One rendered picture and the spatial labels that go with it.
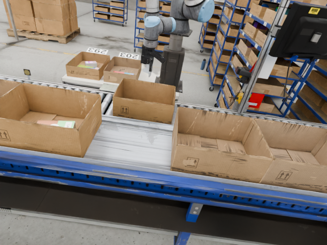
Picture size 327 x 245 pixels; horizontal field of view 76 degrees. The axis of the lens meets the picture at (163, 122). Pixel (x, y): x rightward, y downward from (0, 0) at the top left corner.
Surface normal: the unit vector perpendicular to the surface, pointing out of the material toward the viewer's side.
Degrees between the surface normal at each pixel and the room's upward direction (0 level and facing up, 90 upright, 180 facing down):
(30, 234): 0
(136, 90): 90
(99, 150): 0
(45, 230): 0
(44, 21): 92
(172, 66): 90
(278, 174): 90
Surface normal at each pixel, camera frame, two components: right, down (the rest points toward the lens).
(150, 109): -0.07, 0.58
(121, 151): 0.14, -0.80
